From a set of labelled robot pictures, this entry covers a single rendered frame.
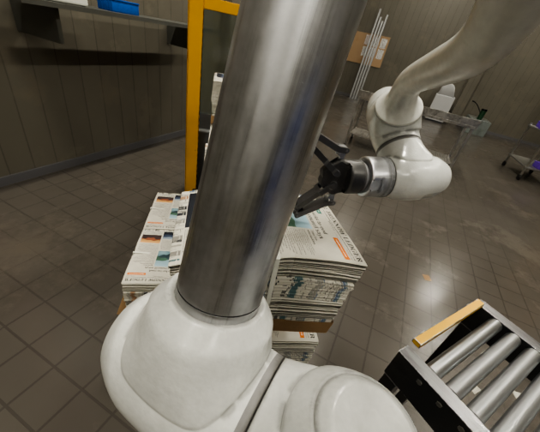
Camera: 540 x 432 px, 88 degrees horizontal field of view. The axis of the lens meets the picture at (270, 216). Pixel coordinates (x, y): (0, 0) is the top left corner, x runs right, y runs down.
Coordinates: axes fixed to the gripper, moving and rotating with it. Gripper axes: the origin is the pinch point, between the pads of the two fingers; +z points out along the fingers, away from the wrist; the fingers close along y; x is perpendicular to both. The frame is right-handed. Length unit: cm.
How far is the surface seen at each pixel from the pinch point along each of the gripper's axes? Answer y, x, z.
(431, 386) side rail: 55, -22, -49
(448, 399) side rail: 55, -26, -52
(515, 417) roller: 57, -32, -69
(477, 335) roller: 57, -8, -79
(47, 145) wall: 86, 239, 166
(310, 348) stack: 53, -8, -16
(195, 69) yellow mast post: 1, 163, 23
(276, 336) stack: 48.3, -5.8, -5.8
